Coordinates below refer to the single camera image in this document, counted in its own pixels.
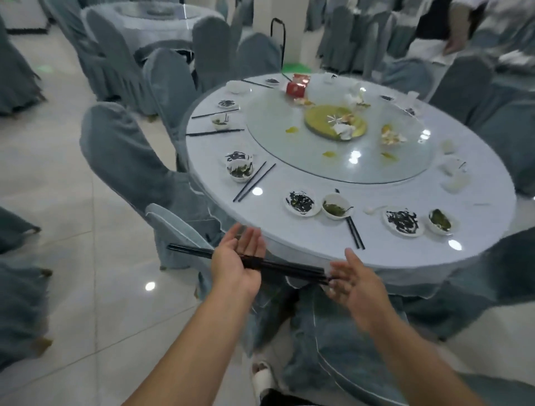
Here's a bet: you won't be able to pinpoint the person's right hand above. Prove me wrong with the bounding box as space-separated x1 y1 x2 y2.
328 248 394 334

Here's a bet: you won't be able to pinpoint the person's left hand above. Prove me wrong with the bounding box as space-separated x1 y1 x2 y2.
211 223 267 300

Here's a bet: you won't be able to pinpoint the bundle of black chopsticks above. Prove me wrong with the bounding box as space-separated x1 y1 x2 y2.
167 244 332 286

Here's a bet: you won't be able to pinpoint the person's right forearm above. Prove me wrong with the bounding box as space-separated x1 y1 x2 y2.
365 309 489 406

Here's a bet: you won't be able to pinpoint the person's left forearm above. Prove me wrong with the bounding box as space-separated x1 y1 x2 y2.
122 288 261 406

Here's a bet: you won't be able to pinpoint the blue-grey covered chair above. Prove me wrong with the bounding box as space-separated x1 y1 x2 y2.
143 47 202 173
471 97 535 198
145 203 219 290
247 284 535 406
237 32 283 81
79 101 223 269
428 54 497 114
85 8 158 116
381 58 436 100
400 227 535 340
0 16 45 116
0 206 54 371
192 15 244 93

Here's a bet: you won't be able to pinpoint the round table with white tablecloth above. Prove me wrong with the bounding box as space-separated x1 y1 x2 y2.
184 73 517 287

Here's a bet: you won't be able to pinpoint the round glass turntable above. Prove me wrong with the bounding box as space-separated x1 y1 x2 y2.
240 75 435 185

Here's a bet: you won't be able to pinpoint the peels with white tissue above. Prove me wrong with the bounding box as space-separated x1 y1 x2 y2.
380 124 407 146

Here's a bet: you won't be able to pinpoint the crumpled white napkin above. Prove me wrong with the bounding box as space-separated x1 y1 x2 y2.
329 116 357 141

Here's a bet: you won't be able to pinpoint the gold round plate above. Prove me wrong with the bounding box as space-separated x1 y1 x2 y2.
304 105 369 142

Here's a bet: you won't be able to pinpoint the person's white sandal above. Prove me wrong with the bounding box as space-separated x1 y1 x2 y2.
250 361 279 402

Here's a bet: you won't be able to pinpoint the person's black trousers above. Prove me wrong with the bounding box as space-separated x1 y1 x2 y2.
259 388 319 406

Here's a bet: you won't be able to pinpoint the red box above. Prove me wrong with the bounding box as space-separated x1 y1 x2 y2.
286 74 311 98

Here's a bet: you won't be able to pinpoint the green mat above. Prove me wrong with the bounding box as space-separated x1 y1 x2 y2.
282 62 319 74

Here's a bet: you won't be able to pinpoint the cluster of covered chairs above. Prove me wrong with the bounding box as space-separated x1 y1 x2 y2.
304 0 419 75

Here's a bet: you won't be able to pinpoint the table with pale tablecloth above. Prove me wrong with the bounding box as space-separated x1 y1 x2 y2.
471 0 535 77

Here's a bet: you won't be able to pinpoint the black metal handle frame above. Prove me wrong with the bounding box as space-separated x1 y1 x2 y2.
271 17 286 70

